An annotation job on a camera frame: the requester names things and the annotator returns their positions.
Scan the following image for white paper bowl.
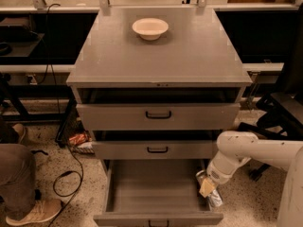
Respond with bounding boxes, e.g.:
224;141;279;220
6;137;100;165
132;18;169;41

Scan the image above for black floor cable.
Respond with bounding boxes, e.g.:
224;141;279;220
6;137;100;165
37;3;85;227

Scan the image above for black office chair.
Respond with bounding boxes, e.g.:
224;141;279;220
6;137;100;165
239;6;303;179

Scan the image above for middle grey drawer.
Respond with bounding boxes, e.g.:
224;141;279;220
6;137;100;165
92;140;217;160

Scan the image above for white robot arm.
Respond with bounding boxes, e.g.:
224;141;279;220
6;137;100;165
197;131;303;227

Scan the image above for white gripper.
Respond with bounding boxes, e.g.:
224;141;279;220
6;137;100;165
199;151;251;198

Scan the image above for bottom grey open drawer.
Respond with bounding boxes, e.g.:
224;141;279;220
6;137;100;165
94;159;223;227

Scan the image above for top grey drawer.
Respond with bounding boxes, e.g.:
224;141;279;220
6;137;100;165
77;103;240;131

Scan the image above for silver redbull can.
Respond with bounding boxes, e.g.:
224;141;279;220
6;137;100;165
196;169;223;207

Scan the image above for person leg brown trousers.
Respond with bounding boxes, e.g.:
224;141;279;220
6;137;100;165
0;144;36;220

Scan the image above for beige sneaker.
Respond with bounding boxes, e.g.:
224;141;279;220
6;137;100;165
6;199;62;227

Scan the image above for red snack packet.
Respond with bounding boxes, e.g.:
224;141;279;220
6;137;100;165
68;132;89;147

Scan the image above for grey metal drawer cabinet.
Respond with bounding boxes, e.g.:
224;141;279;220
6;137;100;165
65;6;253;227

